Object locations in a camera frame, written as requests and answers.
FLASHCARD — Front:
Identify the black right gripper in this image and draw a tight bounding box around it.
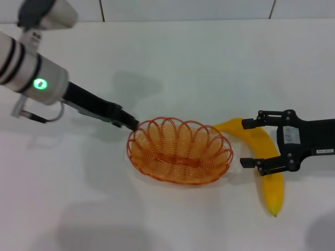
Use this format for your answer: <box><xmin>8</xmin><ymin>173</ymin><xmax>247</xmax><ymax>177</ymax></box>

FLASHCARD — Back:
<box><xmin>240</xmin><ymin>109</ymin><xmax>335</xmax><ymax>178</ymax></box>

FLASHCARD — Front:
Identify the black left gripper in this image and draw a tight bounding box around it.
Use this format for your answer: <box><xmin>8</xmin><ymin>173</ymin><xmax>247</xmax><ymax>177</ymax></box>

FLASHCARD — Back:
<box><xmin>61</xmin><ymin>81</ymin><xmax>140</xmax><ymax>132</ymax></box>

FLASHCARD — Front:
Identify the yellow banana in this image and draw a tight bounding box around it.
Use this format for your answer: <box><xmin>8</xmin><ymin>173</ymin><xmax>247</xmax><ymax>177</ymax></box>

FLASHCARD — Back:
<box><xmin>213</xmin><ymin>118</ymin><xmax>285</xmax><ymax>218</ymax></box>

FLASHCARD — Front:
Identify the orange wire basket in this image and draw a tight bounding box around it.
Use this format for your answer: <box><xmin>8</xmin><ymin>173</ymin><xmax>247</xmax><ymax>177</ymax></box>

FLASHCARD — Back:
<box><xmin>127</xmin><ymin>117</ymin><xmax>234</xmax><ymax>186</ymax></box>

